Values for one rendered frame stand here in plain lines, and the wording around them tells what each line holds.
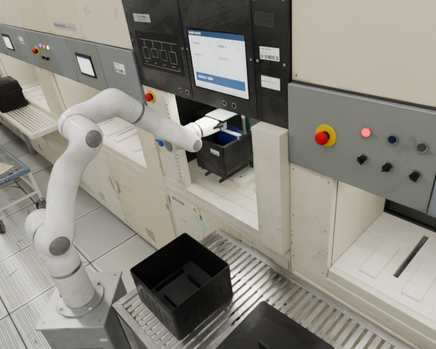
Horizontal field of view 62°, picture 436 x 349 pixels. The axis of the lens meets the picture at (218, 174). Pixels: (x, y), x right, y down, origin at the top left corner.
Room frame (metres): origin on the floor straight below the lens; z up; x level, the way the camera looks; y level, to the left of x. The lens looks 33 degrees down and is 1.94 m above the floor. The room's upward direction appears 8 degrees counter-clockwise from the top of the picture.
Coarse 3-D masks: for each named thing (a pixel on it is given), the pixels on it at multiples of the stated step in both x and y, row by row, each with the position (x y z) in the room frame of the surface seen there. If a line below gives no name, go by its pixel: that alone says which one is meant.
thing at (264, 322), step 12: (252, 312) 0.78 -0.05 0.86; (264, 312) 0.77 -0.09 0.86; (276, 312) 0.76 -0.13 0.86; (240, 324) 0.74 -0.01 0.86; (252, 324) 0.73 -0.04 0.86; (264, 324) 0.73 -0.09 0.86; (276, 324) 0.72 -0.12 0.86; (288, 324) 0.71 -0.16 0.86; (228, 336) 0.70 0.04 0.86; (240, 336) 0.70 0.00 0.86; (252, 336) 0.69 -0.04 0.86; (264, 336) 0.68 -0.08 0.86; (276, 336) 0.68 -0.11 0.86; (288, 336) 0.67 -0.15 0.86; (300, 336) 0.67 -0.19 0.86; (312, 336) 0.66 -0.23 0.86; (216, 348) 0.67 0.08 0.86; (228, 348) 0.66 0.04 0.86; (240, 348) 0.65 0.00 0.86; (252, 348) 0.65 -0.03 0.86; (264, 348) 0.63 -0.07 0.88; (276, 348) 0.64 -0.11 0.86; (288, 348) 0.63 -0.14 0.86; (300, 348) 0.63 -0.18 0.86; (312, 348) 0.62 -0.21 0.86; (324, 348) 0.62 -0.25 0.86
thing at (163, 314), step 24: (192, 240) 1.11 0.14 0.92; (144, 264) 1.02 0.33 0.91; (168, 264) 1.08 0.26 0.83; (192, 264) 1.13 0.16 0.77; (216, 264) 1.00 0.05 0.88; (144, 288) 0.90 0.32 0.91; (168, 288) 1.01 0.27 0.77; (192, 288) 0.99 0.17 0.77; (216, 288) 0.89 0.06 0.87; (168, 312) 0.78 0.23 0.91; (192, 312) 0.82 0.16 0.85
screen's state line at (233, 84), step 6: (198, 72) 1.37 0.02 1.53; (198, 78) 1.37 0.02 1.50; (204, 78) 1.34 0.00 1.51; (210, 78) 1.31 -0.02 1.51; (216, 78) 1.29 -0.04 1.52; (222, 78) 1.26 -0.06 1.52; (228, 78) 1.24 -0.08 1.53; (222, 84) 1.27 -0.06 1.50; (228, 84) 1.24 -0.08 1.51; (234, 84) 1.22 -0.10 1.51; (240, 84) 1.20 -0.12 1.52; (240, 90) 1.20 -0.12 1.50
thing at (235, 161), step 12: (216, 132) 1.68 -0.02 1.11; (228, 132) 1.53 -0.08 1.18; (204, 144) 1.53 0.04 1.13; (216, 144) 1.47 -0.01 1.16; (228, 144) 1.45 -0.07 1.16; (240, 144) 1.50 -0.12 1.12; (252, 144) 1.55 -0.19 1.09; (204, 156) 1.54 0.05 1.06; (216, 156) 1.47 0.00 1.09; (228, 156) 1.45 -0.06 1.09; (240, 156) 1.50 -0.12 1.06; (252, 156) 1.55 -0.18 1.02; (204, 168) 1.55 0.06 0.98; (216, 168) 1.48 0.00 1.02; (228, 168) 1.44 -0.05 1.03; (240, 168) 1.56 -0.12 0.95
